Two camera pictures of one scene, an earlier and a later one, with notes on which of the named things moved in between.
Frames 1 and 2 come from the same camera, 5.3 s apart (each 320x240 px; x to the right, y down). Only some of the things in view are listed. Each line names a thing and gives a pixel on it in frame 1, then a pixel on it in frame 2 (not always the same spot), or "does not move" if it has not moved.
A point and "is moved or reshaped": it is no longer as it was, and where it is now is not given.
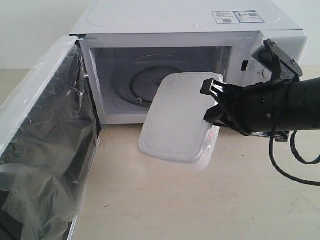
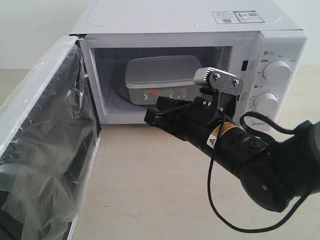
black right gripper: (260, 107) -> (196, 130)
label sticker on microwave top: (236, 17) does not move
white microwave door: (50, 137) does not move
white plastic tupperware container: (174, 128) is moved or reshaped
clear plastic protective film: (49, 147) does not move
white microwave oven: (130, 45) does not move
